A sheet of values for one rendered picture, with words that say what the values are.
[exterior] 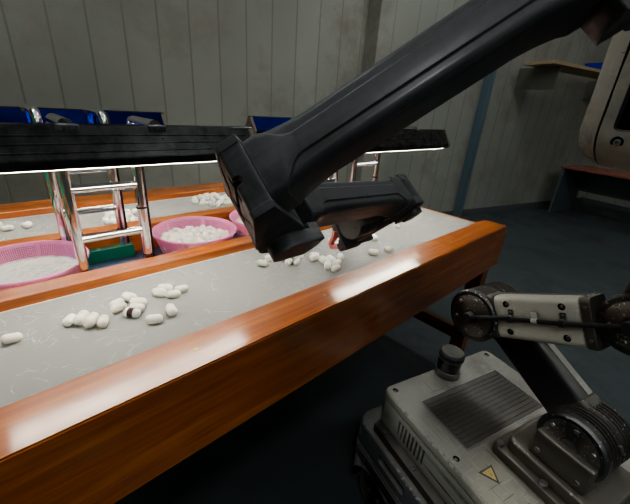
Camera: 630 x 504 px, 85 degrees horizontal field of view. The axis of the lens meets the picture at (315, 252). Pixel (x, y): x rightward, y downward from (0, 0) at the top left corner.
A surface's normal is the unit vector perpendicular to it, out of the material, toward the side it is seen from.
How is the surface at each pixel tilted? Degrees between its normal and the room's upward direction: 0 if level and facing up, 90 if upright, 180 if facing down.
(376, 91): 63
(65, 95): 90
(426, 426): 0
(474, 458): 0
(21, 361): 0
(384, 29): 90
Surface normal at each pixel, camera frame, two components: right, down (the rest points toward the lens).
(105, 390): 0.07, -0.92
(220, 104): 0.46, 0.38
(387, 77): -0.20, -0.09
